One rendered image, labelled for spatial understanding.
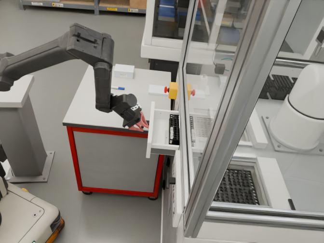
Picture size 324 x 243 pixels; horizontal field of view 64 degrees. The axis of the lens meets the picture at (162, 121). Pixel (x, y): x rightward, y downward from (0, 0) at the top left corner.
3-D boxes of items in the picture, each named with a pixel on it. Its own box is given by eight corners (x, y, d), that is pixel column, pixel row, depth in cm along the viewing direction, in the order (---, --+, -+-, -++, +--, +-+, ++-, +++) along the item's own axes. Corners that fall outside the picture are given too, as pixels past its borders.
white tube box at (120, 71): (114, 77, 175) (114, 70, 172) (115, 70, 182) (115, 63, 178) (132, 79, 176) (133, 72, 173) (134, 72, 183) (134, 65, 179)
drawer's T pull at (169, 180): (166, 189, 99) (166, 187, 98) (166, 173, 105) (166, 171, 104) (175, 190, 99) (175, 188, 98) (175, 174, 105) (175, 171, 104)
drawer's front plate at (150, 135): (145, 158, 119) (147, 141, 112) (149, 116, 141) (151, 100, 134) (149, 158, 119) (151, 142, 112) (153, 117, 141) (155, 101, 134)
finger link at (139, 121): (151, 130, 118) (137, 118, 114) (140, 137, 122) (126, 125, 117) (152, 120, 123) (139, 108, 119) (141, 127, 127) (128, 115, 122)
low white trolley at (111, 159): (77, 198, 190) (62, 121, 139) (96, 137, 236) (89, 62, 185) (157, 205, 193) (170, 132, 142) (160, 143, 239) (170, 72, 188)
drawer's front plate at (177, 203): (172, 227, 97) (176, 212, 89) (172, 165, 118) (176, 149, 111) (177, 228, 97) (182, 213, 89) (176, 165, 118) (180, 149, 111)
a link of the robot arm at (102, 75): (94, 31, 72) (90, 66, 69) (114, 33, 73) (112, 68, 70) (97, 91, 112) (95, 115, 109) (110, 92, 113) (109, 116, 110)
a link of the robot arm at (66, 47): (84, 10, 64) (79, 47, 61) (118, 39, 75) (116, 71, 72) (-17, 56, 85) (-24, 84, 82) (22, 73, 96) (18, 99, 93)
